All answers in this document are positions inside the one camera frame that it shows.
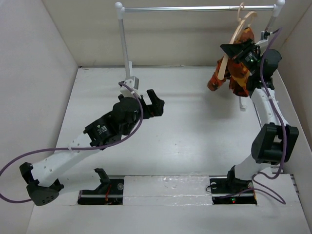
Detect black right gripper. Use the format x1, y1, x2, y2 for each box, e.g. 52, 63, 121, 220
220, 38, 260, 76

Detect orange camouflage trousers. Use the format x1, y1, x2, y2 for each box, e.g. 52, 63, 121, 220
206, 27, 256, 98

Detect beige wooden hanger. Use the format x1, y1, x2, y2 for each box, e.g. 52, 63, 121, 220
217, 2, 257, 80

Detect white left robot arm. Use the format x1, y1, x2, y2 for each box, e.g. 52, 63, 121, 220
19, 89, 165, 206

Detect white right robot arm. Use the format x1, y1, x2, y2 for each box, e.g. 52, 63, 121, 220
220, 39, 299, 192

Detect white clothes rack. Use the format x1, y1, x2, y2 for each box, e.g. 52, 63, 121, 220
114, 0, 285, 112

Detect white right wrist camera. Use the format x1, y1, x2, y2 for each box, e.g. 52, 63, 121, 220
257, 31, 272, 46

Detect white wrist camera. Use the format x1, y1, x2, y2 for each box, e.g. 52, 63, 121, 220
257, 31, 272, 46
120, 76, 141, 98

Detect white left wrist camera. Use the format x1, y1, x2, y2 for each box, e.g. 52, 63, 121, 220
120, 76, 141, 98

